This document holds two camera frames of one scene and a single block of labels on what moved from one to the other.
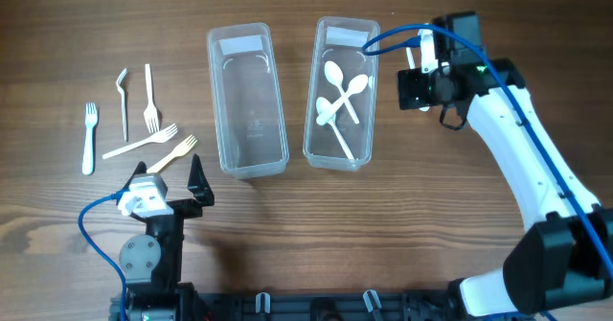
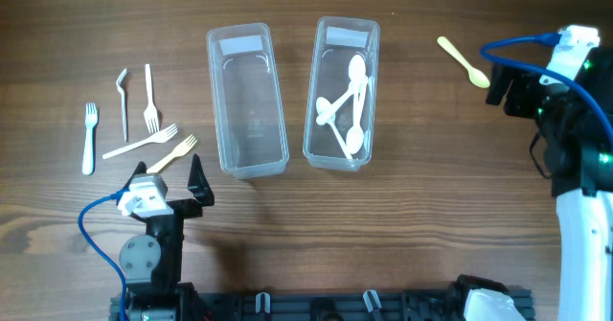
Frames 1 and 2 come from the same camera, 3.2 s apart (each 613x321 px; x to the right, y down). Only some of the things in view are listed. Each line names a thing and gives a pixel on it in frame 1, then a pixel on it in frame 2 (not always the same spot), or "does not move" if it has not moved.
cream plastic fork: [179, 150] does not move
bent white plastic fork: [124, 104] does not move
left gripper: [179, 205] does not move
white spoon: [410, 57] -> [355, 137]
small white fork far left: [90, 121] does not move
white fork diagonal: [160, 136] does not move
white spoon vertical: [333, 72] -> [357, 75]
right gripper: [412, 89] -> [519, 97]
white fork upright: [150, 114] does not move
